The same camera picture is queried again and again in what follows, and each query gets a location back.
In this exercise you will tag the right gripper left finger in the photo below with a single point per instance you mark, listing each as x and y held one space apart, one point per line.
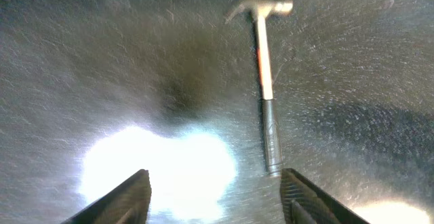
129 200

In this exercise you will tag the hammer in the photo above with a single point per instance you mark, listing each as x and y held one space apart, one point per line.
264 64

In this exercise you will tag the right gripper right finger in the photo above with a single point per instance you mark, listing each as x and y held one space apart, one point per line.
305 203

